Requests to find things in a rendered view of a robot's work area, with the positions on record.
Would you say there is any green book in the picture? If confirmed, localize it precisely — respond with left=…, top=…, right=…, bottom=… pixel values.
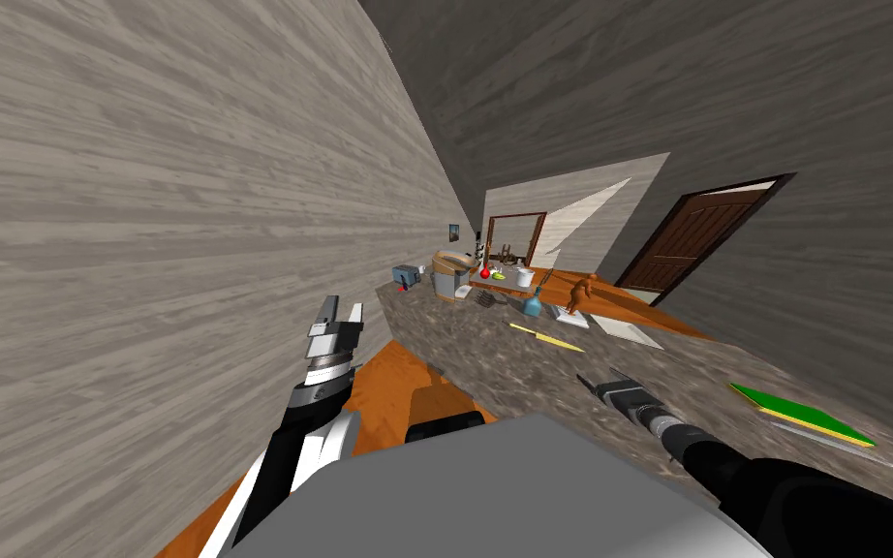
left=728, top=381, right=878, bottom=450

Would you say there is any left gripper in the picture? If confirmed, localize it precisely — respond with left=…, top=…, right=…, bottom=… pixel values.
left=304, top=294, right=365, bottom=361

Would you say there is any yellow knife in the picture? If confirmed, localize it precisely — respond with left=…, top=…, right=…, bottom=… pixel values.
left=508, top=321, right=587, bottom=355

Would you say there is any dark brown door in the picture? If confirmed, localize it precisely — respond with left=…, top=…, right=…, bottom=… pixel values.
left=613, top=171, right=798, bottom=308

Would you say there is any brown figurine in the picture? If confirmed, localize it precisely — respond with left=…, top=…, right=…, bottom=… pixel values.
left=566, top=272, right=600, bottom=316

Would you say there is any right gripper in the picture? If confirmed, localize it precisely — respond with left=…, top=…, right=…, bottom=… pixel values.
left=575, top=367, right=663, bottom=425

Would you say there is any brown framed mirror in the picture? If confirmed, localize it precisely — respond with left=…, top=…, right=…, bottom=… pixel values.
left=483, top=211, right=549, bottom=270

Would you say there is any white flat sheet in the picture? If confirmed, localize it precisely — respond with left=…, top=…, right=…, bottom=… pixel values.
left=589, top=311, right=665, bottom=352

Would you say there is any white book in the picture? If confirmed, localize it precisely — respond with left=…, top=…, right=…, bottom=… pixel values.
left=550, top=303, right=592, bottom=330

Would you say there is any tan and grey coffee machine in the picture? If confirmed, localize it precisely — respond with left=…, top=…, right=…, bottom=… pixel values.
left=430, top=248, right=474, bottom=304

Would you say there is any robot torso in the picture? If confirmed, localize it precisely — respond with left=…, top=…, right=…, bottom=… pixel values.
left=217, top=410, right=775, bottom=558

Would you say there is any silver knife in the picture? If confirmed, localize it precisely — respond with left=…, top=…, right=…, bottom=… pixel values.
left=768, top=420, right=893, bottom=491

